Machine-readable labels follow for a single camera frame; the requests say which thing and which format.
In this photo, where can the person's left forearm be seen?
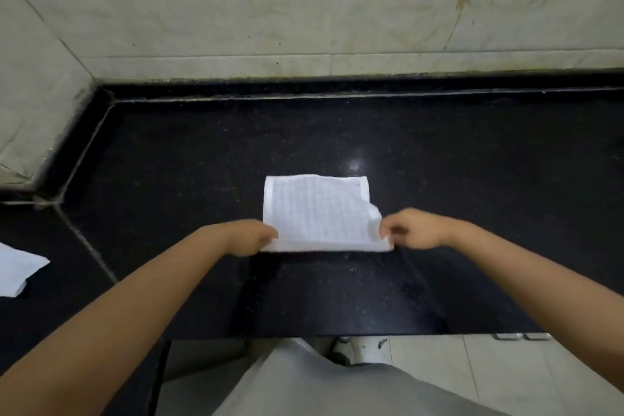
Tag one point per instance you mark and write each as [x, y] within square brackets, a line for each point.
[105, 319]

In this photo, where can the person's right thumb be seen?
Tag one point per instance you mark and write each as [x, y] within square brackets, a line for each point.
[396, 237]

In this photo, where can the person's right forearm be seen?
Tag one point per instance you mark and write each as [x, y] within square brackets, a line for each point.
[538, 285]

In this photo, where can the person's left thumb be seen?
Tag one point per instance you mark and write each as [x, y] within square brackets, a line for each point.
[268, 234]

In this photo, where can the white paper sheet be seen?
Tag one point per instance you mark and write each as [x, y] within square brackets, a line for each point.
[15, 270]

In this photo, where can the white paper towel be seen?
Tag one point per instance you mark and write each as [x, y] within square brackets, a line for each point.
[319, 214]

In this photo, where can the person's shoe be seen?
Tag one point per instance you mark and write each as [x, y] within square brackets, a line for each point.
[343, 351]

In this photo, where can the person's right hand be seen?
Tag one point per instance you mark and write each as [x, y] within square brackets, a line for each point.
[416, 228]

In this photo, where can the person's grey shirt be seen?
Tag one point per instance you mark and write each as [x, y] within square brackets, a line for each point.
[341, 384]

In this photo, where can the person's left hand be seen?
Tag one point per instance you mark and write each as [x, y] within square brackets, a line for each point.
[248, 237]

